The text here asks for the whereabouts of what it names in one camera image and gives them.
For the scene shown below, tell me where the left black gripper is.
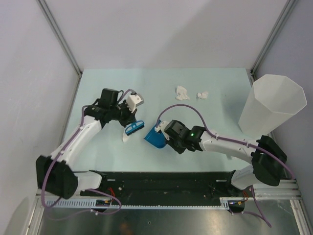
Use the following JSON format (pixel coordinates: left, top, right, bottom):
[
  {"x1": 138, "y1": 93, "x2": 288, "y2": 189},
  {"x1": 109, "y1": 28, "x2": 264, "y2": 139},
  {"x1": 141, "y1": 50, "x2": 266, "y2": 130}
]
[{"x1": 110, "y1": 99, "x2": 137, "y2": 128}]

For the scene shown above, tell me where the blue hand brush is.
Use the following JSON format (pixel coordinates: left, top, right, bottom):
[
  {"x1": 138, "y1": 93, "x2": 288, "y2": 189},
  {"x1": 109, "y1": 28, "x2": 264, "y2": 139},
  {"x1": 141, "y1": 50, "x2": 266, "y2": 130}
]
[{"x1": 125, "y1": 120, "x2": 145, "y2": 136}]

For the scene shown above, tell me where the blue dustpan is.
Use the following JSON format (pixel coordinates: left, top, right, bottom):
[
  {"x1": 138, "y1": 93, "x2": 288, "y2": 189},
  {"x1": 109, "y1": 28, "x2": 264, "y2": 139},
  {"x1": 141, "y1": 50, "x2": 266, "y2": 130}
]
[{"x1": 144, "y1": 120, "x2": 166, "y2": 149}]

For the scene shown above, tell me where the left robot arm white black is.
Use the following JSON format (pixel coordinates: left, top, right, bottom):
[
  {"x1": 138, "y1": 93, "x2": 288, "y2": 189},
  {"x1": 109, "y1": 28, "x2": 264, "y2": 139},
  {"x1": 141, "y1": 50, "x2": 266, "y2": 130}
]
[{"x1": 36, "y1": 88, "x2": 144, "y2": 199}]

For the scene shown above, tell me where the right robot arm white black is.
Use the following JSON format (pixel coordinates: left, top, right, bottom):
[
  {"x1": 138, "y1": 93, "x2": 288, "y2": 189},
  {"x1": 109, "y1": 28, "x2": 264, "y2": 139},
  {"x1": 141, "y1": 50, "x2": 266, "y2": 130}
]
[{"x1": 158, "y1": 120, "x2": 287, "y2": 196}]

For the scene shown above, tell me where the paper scrap centre back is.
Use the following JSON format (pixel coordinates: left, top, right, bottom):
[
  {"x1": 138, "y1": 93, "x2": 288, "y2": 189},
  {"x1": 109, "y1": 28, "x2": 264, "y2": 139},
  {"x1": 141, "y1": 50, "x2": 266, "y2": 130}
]
[{"x1": 122, "y1": 130, "x2": 129, "y2": 143}]

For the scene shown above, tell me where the paper scrap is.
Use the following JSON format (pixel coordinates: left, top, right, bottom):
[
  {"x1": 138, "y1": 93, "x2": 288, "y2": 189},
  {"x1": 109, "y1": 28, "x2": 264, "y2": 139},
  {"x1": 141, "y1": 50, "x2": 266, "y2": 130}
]
[
  {"x1": 176, "y1": 86, "x2": 190, "y2": 100},
  {"x1": 122, "y1": 130, "x2": 129, "y2": 143},
  {"x1": 197, "y1": 91, "x2": 208, "y2": 99}
]

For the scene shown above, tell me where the paper scrap back middle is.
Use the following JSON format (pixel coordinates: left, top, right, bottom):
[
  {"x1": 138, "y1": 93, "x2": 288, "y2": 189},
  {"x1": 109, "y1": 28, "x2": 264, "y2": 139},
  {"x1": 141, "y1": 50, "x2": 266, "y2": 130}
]
[{"x1": 176, "y1": 86, "x2": 190, "y2": 100}]

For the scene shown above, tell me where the paper scrap back right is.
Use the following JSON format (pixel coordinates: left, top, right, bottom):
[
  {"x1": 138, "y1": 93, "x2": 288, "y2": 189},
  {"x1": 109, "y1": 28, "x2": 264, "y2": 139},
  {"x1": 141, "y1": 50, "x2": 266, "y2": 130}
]
[{"x1": 197, "y1": 91, "x2": 208, "y2": 99}]

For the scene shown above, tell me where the white translucent waste bin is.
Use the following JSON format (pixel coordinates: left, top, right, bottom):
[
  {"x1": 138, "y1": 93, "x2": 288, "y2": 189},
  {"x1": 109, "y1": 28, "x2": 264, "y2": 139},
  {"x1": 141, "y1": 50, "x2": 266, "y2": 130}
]
[{"x1": 238, "y1": 74, "x2": 307, "y2": 138}]

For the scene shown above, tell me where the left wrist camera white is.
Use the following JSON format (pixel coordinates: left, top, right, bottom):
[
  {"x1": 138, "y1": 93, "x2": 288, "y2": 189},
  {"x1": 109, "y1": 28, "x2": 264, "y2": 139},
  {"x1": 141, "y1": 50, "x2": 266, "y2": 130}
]
[{"x1": 126, "y1": 94, "x2": 144, "y2": 113}]

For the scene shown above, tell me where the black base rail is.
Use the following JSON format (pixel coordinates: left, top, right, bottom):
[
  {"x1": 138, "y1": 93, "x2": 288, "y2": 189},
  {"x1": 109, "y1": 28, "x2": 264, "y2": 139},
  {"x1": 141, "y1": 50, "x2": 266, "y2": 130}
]
[{"x1": 80, "y1": 172, "x2": 252, "y2": 207}]

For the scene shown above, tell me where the white slotted cable duct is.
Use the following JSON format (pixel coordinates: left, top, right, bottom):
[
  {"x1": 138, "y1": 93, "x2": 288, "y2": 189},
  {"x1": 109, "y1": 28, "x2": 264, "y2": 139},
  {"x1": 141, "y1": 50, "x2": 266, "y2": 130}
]
[{"x1": 45, "y1": 197, "x2": 232, "y2": 210}]

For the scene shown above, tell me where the left aluminium frame post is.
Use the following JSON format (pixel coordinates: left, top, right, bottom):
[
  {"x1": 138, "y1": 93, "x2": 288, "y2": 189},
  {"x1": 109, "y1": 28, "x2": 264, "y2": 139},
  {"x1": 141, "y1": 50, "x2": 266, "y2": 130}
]
[{"x1": 36, "y1": 0, "x2": 82, "y2": 78}]

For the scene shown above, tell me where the aluminium frame post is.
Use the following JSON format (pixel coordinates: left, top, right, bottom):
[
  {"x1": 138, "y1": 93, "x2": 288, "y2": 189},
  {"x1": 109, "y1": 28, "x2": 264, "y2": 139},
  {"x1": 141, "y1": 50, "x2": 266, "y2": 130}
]
[
  {"x1": 36, "y1": 0, "x2": 82, "y2": 78},
  {"x1": 250, "y1": 0, "x2": 299, "y2": 75}
]

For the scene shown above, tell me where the aluminium frame rail right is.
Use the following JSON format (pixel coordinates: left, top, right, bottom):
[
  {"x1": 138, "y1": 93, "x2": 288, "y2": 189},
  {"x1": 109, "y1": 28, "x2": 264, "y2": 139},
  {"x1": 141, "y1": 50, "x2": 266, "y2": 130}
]
[{"x1": 253, "y1": 180, "x2": 302, "y2": 200}]

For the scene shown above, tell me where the right aluminium frame post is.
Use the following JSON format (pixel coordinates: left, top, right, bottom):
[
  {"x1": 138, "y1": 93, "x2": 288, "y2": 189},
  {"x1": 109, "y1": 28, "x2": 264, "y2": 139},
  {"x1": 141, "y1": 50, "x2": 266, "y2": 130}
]
[{"x1": 250, "y1": 0, "x2": 299, "y2": 75}]

